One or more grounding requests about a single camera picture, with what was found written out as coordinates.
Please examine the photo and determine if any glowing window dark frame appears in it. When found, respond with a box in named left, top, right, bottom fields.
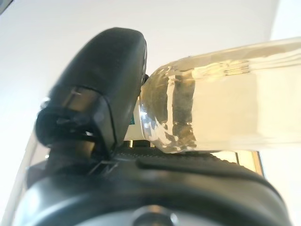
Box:
left=235, top=150, right=262, bottom=176

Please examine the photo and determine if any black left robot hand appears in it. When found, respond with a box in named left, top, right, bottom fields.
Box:
left=14, top=27, right=287, bottom=226

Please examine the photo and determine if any yellow drink bottle white cap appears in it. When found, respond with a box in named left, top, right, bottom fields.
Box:
left=126, top=36, right=301, bottom=154

